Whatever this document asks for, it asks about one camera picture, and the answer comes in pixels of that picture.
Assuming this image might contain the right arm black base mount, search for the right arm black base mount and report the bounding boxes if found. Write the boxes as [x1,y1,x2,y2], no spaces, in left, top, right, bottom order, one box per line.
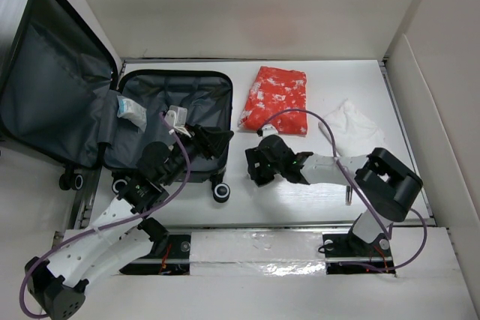
[318,233,395,275]

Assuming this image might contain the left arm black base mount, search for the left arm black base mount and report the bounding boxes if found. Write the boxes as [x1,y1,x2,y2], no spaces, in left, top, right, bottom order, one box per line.
[119,233,191,276]

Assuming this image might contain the aluminium front rail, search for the aluminium front rail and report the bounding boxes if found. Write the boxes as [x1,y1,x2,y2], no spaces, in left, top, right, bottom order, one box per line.
[74,220,438,233]

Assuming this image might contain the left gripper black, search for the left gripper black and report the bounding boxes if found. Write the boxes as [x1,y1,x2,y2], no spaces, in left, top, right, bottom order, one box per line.
[162,122,232,186]

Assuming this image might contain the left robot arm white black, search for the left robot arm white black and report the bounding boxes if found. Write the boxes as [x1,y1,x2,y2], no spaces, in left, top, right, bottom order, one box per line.
[19,125,234,319]

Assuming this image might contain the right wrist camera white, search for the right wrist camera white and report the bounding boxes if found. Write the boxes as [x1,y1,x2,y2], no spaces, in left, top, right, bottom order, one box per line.
[256,124,278,139]

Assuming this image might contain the orange white patterned garment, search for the orange white patterned garment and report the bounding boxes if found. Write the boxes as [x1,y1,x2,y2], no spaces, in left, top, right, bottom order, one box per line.
[238,66,308,136]

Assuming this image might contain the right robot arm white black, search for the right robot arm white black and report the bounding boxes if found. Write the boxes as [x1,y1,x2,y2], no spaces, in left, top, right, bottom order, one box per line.
[245,135,423,255]

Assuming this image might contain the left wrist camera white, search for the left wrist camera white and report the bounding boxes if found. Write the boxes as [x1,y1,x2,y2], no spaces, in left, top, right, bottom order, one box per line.
[164,105,188,128]

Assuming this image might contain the black white space-print suitcase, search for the black white space-print suitcase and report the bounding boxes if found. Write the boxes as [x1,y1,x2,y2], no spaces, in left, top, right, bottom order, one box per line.
[1,0,233,192]

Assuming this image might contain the black makeup stick clear caps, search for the black makeup stick clear caps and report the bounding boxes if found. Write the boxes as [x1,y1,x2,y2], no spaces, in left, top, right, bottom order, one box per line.
[345,186,353,206]

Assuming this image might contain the white blue tissue pack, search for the white blue tissue pack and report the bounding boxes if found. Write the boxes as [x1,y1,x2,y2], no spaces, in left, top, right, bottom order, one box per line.
[117,95,147,133]

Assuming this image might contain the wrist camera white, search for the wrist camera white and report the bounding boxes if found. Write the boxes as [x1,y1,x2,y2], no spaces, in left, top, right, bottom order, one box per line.
[164,105,188,128]
[256,124,278,139]

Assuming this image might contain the white cloth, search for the white cloth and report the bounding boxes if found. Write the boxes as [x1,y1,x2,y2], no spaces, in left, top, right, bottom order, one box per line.
[323,100,388,157]

